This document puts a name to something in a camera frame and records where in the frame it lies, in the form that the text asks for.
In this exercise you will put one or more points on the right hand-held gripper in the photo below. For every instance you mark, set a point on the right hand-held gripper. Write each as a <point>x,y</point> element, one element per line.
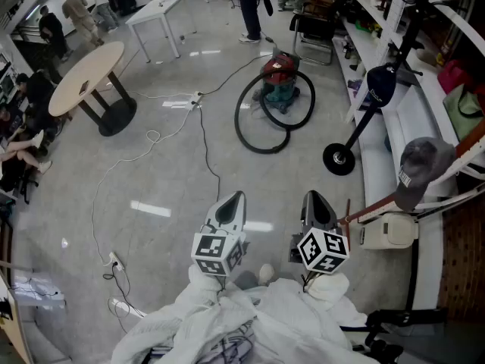
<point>322,250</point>

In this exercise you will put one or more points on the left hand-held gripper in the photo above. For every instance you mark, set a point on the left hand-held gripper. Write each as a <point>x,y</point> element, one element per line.
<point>208,246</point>

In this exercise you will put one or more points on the person's left forearm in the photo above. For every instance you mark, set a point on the person's left forearm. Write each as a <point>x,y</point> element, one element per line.
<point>197,309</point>

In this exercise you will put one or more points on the person's right forearm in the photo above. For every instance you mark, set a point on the person's right forearm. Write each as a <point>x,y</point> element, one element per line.
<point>326,298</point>

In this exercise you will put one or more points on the red and teal vacuum cleaner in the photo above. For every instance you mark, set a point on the red and teal vacuum cleaner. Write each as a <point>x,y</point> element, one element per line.
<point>278,68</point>

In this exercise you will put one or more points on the red wooden tripod stand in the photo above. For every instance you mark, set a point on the red wooden tripod stand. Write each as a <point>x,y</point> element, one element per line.
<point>373,209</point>

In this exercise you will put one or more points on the black round-base floor stand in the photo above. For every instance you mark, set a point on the black round-base floor stand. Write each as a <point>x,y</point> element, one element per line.
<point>338,159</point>

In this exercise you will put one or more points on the person's left leg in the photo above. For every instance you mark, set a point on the person's left leg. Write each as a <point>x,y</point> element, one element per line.
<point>246,279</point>

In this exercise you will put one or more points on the person's white shoe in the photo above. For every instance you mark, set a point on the person's white shoe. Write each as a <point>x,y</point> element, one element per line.
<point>266,273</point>

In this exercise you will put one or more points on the beige appliance box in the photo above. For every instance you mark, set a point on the beige appliance box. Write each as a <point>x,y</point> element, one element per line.
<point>390,231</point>

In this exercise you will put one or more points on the white metal shelving unit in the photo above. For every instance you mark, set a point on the white metal shelving unit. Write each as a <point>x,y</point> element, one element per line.
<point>379,165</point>

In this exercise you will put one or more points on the white power strip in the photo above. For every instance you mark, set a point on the white power strip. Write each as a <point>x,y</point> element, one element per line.
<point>116,261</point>
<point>191,104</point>

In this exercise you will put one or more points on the gray cap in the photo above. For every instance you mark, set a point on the gray cap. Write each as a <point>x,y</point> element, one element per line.
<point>424,161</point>

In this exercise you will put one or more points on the black cart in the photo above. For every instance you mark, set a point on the black cart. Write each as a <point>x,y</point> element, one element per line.
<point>398,319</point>

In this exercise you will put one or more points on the person's white jacket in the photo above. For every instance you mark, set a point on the person's white jacket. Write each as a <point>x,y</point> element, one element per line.
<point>265,339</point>

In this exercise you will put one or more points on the purple and blue plastic bags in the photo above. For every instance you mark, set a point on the purple and blue plastic bags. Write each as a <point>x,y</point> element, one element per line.
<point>355,88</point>

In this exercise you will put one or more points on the dark blue cap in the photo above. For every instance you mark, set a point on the dark blue cap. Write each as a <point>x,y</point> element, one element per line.
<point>380,85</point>

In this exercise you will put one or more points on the green bag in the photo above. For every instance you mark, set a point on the green bag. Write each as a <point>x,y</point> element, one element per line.
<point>464,112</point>

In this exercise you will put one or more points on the pink bag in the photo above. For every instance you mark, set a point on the pink bag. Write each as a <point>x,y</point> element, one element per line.
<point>452,76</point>

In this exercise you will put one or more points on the black cantilever chair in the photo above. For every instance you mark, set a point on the black cantilever chair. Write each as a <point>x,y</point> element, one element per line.
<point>314,23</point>

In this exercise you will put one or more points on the round wooden table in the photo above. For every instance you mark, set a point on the round wooden table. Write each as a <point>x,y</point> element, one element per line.
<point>91,74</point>

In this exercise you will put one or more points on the white rectangular table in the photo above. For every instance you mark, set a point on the white rectangular table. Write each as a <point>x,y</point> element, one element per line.
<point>159,8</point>

